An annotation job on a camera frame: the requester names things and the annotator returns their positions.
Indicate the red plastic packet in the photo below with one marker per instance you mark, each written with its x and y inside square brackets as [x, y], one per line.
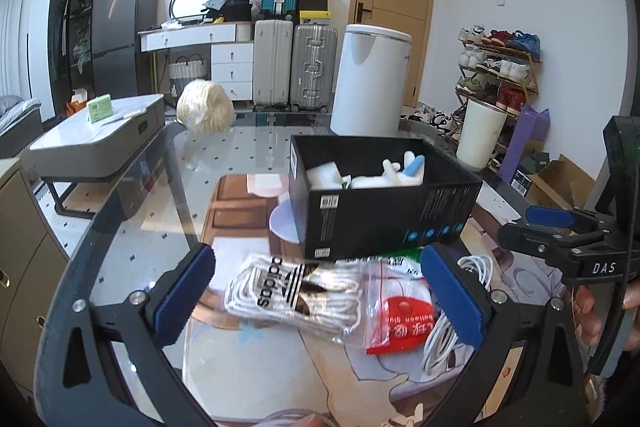
[400, 324]

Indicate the adidas bag white laces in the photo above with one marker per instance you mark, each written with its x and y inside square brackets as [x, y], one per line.
[338, 301]

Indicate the cream tumbler cup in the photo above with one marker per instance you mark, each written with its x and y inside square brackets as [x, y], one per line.
[481, 128]

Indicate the white suitcase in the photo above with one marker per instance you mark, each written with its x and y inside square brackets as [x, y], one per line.
[273, 41]

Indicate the white plush toy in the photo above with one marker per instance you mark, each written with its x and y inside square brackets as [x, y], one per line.
[410, 173]

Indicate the black refrigerator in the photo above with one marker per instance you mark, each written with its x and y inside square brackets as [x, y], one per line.
[120, 68]

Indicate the white foam wrap roll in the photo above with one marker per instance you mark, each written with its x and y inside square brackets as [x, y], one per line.
[325, 177]

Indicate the green tissue box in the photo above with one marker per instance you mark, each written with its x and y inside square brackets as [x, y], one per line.
[99, 108]

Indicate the open cardboard box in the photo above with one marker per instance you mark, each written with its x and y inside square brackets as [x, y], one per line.
[560, 184]

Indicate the white vanity desk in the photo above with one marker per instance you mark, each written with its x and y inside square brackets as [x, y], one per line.
[223, 53]

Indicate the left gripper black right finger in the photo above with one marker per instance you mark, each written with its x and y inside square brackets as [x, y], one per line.
[526, 369]

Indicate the grey bed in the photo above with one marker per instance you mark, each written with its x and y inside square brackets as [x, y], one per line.
[20, 124]

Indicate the silver suitcase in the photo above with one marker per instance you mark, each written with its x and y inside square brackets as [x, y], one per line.
[313, 67]

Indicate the white coffee table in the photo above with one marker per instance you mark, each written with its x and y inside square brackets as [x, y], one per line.
[78, 151]

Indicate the shoe rack with shoes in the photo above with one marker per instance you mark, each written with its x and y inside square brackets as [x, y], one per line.
[498, 68]

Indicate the purple bag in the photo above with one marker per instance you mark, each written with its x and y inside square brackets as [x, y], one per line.
[531, 126]

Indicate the beige side cabinet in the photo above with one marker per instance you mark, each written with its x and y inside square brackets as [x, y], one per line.
[32, 263]

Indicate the woven basket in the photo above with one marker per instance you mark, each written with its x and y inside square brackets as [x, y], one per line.
[185, 70]

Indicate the black cardboard box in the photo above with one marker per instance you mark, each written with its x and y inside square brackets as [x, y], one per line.
[347, 223]

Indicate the white cylindrical appliance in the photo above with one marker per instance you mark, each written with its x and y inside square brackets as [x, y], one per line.
[371, 81]

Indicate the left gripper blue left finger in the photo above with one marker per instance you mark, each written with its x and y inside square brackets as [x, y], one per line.
[105, 365]

